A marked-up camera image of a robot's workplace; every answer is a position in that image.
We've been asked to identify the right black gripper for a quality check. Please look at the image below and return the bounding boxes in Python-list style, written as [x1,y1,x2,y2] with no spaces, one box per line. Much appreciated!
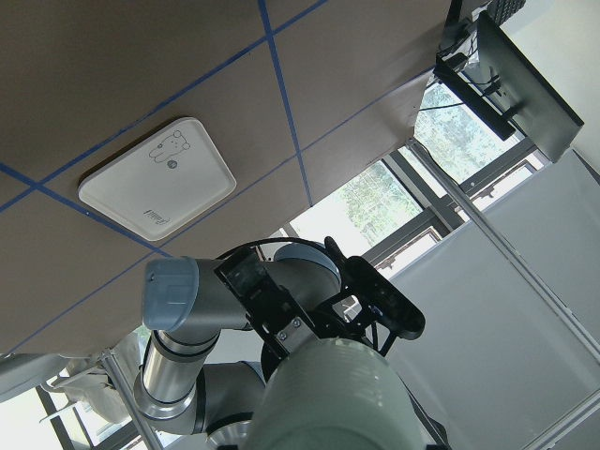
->
[213,247,323,356]

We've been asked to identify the green cup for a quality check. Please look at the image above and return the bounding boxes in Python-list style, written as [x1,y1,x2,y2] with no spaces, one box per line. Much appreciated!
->
[243,338,426,449]

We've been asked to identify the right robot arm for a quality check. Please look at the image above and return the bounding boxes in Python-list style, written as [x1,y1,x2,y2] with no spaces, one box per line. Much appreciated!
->
[133,241,342,449]

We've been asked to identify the cream rabbit tray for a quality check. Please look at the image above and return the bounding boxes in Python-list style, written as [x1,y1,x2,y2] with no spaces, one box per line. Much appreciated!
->
[78,117,236,242]

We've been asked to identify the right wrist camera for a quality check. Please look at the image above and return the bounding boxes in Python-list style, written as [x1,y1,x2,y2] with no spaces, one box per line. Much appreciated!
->
[318,236,426,356]

